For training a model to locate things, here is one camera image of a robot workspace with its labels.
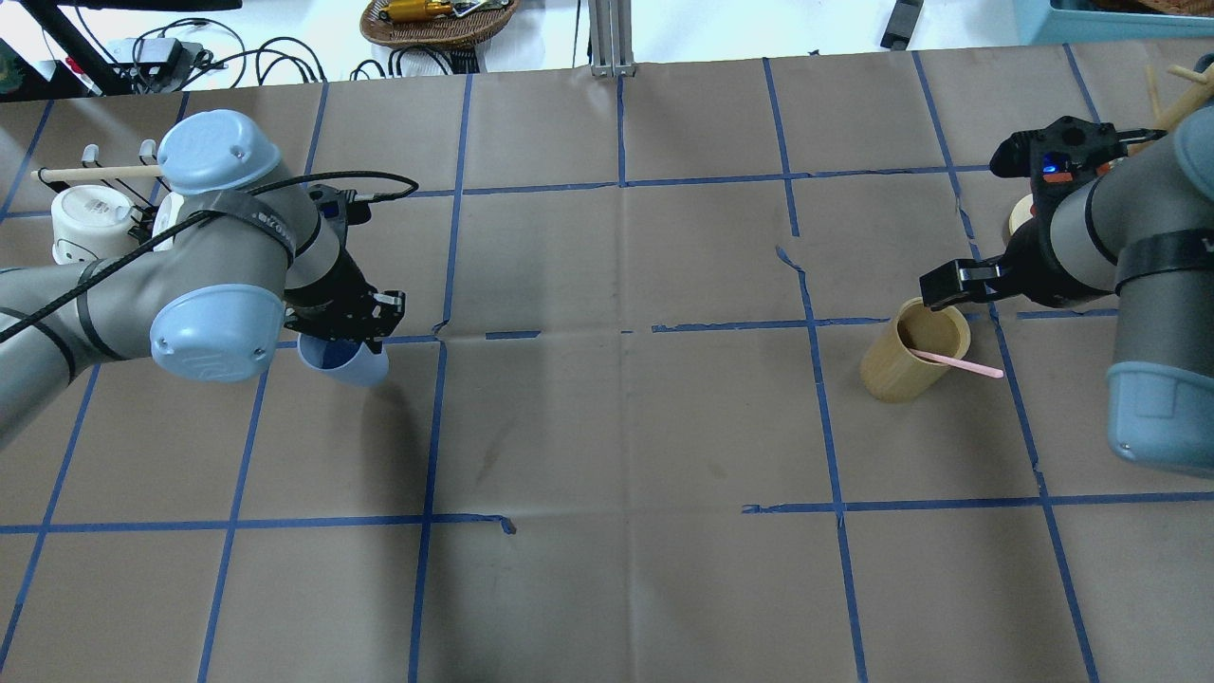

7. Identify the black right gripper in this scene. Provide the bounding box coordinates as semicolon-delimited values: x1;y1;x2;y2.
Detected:
919;228;1078;311

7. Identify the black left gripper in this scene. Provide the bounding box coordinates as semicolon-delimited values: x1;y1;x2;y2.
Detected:
285;277;405;354

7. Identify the light blue cup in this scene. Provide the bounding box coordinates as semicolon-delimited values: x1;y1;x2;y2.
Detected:
297;332;390;386

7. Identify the pink chopstick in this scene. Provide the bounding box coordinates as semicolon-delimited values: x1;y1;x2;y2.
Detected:
911;347;1005;379

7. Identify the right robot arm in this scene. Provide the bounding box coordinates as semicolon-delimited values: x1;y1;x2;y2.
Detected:
920;107;1213;477

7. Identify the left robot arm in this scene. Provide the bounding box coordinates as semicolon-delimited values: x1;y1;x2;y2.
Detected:
1;109;419;444

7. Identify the bamboo cylinder holder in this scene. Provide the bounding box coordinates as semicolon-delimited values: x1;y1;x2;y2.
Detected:
860;297;971;403

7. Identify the white smiley mug right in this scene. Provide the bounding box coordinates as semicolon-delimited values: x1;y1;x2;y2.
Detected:
151;192;185;239

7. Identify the white smiley mug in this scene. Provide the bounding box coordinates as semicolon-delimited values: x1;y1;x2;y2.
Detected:
151;192;185;239
49;184;138;264

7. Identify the white smiley mug left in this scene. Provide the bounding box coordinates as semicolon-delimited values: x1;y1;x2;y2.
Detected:
49;184;138;264

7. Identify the light blue tray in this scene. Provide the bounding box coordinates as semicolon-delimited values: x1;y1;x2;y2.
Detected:
1012;1;1213;45

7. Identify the black power adapter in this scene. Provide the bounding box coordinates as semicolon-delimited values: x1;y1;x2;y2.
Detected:
879;0;924;51

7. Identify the small wicker basket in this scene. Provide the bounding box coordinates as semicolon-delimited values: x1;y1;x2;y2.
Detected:
359;1;520;49

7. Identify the wooden rack rod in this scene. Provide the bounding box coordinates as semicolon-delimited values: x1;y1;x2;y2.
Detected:
30;164;163;183

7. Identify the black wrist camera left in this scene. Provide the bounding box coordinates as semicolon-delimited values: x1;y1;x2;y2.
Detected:
307;183;371;229

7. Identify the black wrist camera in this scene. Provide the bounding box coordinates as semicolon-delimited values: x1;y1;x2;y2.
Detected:
307;183;371;229
988;116;1167;192

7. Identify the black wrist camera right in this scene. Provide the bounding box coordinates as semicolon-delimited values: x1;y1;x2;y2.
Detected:
988;116;1167;192

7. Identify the aluminium frame post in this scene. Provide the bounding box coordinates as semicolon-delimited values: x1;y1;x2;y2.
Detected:
588;0;636;78

